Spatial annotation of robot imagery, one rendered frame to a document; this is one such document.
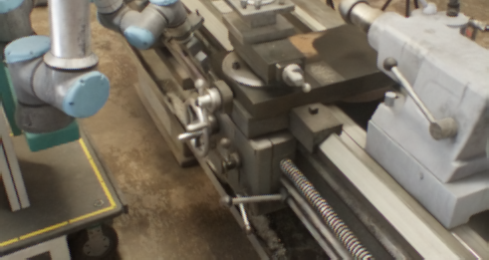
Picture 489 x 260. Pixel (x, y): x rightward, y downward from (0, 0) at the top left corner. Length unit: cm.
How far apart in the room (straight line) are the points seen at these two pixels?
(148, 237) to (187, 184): 36
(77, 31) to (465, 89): 102
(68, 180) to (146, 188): 51
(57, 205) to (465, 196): 147
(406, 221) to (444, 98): 30
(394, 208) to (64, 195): 132
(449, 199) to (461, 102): 22
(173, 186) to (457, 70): 168
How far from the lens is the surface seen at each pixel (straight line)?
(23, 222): 229
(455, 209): 144
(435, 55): 148
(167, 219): 264
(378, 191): 153
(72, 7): 169
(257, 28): 175
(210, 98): 176
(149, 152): 301
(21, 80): 191
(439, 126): 140
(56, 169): 248
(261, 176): 177
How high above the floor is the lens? 183
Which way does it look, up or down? 36 degrees down
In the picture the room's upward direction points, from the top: straight up
